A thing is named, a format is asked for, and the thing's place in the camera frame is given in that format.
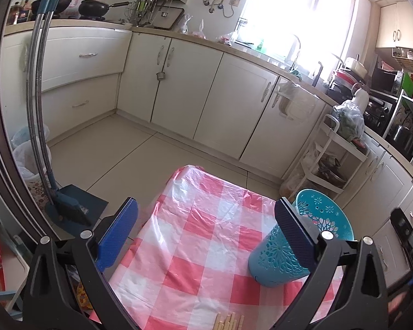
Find wall rack with kitchen tools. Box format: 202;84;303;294
127;0;190;30

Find black long-handled pan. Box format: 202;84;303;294
78;0;131;20

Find pink checkered tablecloth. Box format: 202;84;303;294
89;165;345;330

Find plastic bag of greens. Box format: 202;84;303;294
331;100;365;141

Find green cutting board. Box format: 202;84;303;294
401;72;413;98

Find cream wall cabinets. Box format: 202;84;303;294
375;2;413;50

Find bundle of wooden chopsticks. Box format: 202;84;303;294
213;312;245;330

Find white rolling cart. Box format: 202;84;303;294
279;113;369;200

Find dark lidded pot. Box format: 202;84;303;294
318;160;348;188

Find teal perforated plastic basket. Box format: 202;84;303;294
248;189;354;287

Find cream kitchen base cabinets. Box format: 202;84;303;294
2;21;413;289

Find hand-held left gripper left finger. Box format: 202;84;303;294
22;197;140;330

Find black toaster oven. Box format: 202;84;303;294
363;94;398;134

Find black microwave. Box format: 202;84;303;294
370;67;403;97

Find grey baking tray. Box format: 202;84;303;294
154;7;186;30

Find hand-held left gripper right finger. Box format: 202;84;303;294
275;197;389;330

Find white wire hanging basket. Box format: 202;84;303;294
392;46;413;59

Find dish rack with dishes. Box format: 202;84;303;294
327;70;358;102

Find black wok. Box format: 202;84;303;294
31;0;73;17

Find bin with white bag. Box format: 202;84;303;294
11;124;52;210

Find kitchen window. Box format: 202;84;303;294
239;0;360;76

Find white thermos jug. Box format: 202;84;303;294
352;87;369;114

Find white door-mounted bag holder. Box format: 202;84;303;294
275;79;319;121

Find black tap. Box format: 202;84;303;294
313;61;324;88

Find chrome sink faucet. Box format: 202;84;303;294
289;34;301;71

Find white casserole pot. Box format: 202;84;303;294
344;57;368;76

